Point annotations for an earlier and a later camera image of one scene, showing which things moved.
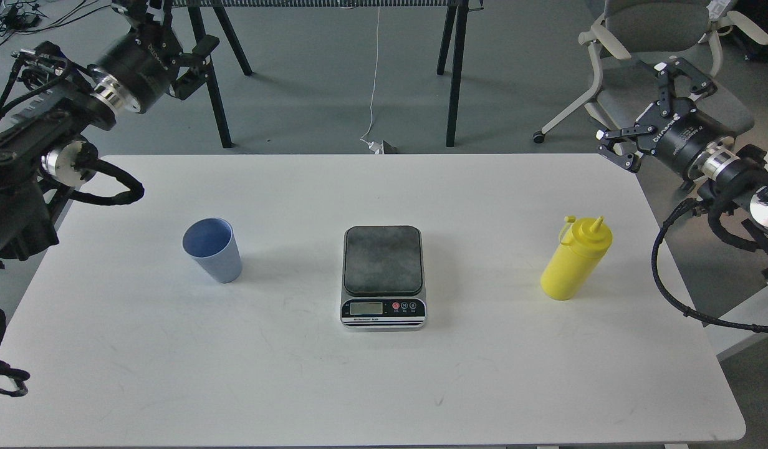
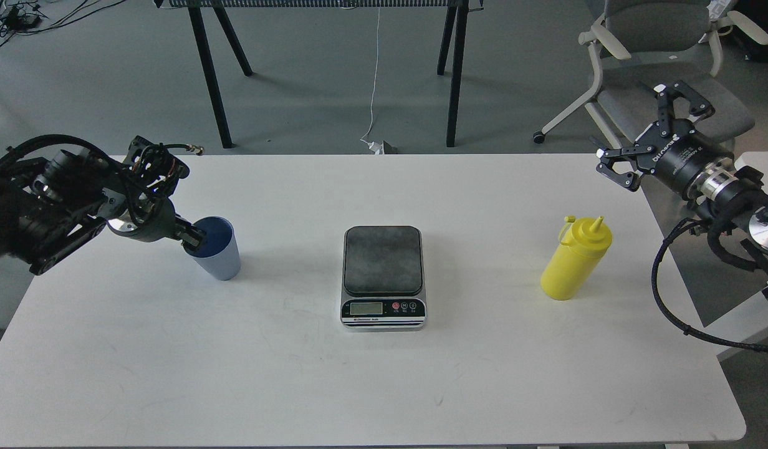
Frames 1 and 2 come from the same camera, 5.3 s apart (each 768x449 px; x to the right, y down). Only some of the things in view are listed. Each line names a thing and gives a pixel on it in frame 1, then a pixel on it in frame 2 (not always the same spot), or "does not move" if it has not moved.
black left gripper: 137,72 → 147,211
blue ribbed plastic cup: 212,244 does not move
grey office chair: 654,31 does not move
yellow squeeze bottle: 585,244 does not move
